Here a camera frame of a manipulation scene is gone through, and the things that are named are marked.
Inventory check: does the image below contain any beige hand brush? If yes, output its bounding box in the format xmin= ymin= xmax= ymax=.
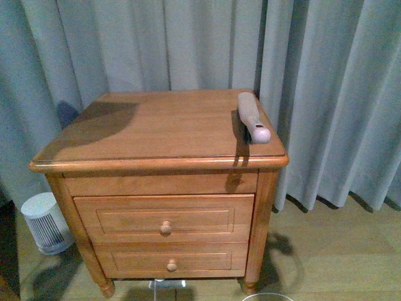
xmin=237 ymin=92 xmax=271 ymax=144

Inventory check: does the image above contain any wooden nightstand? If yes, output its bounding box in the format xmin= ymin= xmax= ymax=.
xmin=29 ymin=89 xmax=289 ymax=297

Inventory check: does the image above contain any upper wooden drawer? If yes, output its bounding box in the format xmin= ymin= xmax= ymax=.
xmin=74 ymin=194 xmax=254 ymax=244

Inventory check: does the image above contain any wooden drawer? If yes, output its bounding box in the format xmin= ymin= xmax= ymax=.
xmin=94 ymin=242 xmax=247 ymax=278
xmin=74 ymin=194 xmax=254 ymax=244

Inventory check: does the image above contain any lower wooden drawer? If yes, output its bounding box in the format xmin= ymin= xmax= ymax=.
xmin=94 ymin=242 xmax=247 ymax=278

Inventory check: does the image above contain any light blue curtain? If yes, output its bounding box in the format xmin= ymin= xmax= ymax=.
xmin=1 ymin=1 xmax=400 ymax=211

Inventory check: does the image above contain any round bin rim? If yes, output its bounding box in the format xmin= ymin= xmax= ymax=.
xmin=242 ymin=292 xmax=287 ymax=301

